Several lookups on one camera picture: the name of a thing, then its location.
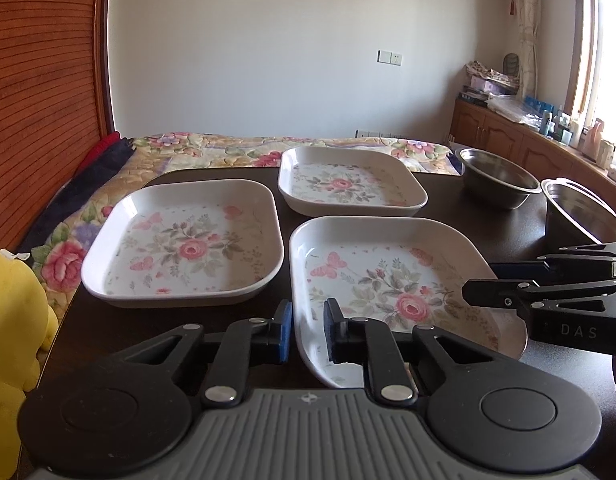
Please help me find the yellow plush toy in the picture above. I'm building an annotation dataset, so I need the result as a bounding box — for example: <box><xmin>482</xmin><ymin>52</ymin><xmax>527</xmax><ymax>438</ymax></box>
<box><xmin>0</xmin><ymin>249</ymin><xmax>58</xmax><ymax>479</ymax></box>

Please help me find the small steel bowl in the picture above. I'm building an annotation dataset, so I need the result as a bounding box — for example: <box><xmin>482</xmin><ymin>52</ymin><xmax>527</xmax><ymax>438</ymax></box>
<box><xmin>457</xmin><ymin>148</ymin><xmax>541</xmax><ymax>210</ymax></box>

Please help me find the patterned curtain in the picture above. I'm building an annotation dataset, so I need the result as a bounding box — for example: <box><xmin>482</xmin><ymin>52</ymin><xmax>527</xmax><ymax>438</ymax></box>
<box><xmin>514</xmin><ymin>0</ymin><xmax>541</xmax><ymax>99</ymax></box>

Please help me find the large steel bowl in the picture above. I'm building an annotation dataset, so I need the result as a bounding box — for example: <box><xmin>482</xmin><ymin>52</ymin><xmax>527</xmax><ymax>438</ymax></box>
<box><xmin>541</xmin><ymin>178</ymin><xmax>616</xmax><ymax>249</ymax></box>

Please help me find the white wall switch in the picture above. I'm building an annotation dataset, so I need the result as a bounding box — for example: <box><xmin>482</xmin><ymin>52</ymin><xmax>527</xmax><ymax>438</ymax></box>
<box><xmin>377</xmin><ymin>50</ymin><xmax>402</xmax><ymax>66</ymax></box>

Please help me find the dark blue folded cloth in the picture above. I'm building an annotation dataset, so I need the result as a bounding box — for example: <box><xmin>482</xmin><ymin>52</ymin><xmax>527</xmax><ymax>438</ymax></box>
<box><xmin>17</xmin><ymin>138</ymin><xmax>133</xmax><ymax>252</ymax></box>

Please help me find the floral bed quilt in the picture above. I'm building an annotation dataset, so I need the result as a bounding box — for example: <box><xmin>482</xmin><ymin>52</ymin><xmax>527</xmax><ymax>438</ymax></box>
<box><xmin>29</xmin><ymin>132</ymin><xmax>461</xmax><ymax>318</ymax></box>

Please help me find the wooden headboard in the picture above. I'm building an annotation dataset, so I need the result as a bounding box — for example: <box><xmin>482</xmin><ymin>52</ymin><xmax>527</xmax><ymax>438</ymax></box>
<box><xmin>0</xmin><ymin>0</ymin><xmax>114</xmax><ymax>248</ymax></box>

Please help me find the floral square plate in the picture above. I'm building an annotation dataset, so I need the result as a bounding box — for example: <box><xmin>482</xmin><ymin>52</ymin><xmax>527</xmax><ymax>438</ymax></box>
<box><xmin>288</xmin><ymin>216</ymin><xmax>527</xmax><ymax>388</ymax></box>
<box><xmin>81</xmin><ymin>179</ymin><xmax>284</xmax><ymax>308</ymax></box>
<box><xmin>277</xmin><ymin>146</ymin><xmax>428</xmax><ymax>218</ymax></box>

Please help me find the red folded cloth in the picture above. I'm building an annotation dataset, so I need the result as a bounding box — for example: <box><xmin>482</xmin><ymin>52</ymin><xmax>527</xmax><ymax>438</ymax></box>
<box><xmin>74</xmin><ymin>131</ymin><xmax>121</xmax><ymax>176</ymax></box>

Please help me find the stack of books and papers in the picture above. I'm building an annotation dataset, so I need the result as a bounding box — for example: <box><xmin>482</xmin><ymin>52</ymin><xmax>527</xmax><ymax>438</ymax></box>
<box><xmin>457</xmin><ymin>61</ymin><xmax>520</xmax><ymax>107</ymax></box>

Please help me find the wooden cabinet row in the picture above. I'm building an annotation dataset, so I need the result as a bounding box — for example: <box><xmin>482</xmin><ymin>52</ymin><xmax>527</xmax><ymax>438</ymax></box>
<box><xmin>449</xmin><ymin>99</ymin><xmax>616</xmax><ymax>212</ymax></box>

